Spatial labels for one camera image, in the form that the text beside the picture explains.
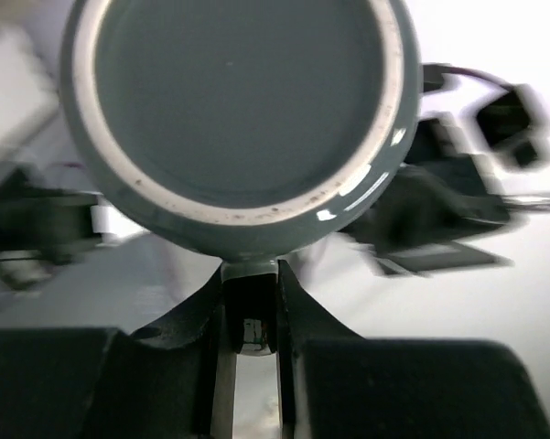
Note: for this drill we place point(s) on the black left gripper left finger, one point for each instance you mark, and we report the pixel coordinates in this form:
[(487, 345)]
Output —
[(159, 382)]

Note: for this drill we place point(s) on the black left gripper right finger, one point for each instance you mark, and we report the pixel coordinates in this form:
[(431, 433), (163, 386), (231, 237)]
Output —
[(334, 383)]

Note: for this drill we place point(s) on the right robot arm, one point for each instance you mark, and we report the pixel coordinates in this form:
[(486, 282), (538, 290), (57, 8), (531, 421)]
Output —
[(440, 195)]

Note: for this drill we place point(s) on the black mug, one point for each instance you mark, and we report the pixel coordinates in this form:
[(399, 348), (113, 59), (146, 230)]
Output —
[(243, 130)]

